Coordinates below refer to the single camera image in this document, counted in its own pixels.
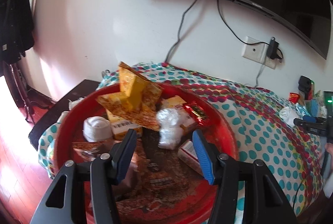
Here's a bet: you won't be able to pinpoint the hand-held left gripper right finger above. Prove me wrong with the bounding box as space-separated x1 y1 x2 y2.
192 129 297 224

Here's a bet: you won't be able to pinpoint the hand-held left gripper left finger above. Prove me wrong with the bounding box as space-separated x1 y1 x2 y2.
30 129 137 224

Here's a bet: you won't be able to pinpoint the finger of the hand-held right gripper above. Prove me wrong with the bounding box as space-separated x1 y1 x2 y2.
303 115 328 123
293 118 327 136

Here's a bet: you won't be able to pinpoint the white red box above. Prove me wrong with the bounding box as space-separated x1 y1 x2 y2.
178 139 206 175

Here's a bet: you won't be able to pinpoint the narrow yellow box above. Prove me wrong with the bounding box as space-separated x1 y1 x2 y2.
107 110 143 140

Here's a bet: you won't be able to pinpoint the red plastic basin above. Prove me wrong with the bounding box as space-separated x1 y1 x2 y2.
53 82 240 224

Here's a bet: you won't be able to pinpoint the shiny red wrapper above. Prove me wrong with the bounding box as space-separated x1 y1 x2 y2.
182 100 210 126

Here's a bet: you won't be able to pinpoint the clear plastic bundle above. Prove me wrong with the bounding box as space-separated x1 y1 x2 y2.
156 108 186 131

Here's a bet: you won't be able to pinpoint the small brown yellow box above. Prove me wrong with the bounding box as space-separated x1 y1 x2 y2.
161 95 197 133

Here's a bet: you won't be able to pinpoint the white cloth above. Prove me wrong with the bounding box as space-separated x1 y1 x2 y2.
280 106 302 127

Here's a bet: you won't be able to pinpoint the polka dot blanket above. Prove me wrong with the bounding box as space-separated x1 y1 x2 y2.
38 62 328 224

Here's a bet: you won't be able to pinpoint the white crumpled paper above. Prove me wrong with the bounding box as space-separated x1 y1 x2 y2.
68 98 87 110

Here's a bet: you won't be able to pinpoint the black power adapter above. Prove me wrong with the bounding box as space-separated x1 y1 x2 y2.
268 37 283 62

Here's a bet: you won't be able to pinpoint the black side table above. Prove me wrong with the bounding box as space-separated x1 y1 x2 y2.
28 79 104 153

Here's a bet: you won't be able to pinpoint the dark hanging clothes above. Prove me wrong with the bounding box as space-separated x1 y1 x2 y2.
0 0 35 63

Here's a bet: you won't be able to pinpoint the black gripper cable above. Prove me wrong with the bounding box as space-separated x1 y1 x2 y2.
291 174 313 211

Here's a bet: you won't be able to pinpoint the adapter cable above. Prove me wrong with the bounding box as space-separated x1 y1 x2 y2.
255 64 264 88

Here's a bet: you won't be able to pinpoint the white wall socket plate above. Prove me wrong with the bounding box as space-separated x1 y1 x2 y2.
241 36 277 70

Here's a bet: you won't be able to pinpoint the black television cable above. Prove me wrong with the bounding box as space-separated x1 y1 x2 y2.
217 0 271 45

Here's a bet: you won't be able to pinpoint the grey television cable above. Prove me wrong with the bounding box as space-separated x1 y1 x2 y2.
165 0 202 63

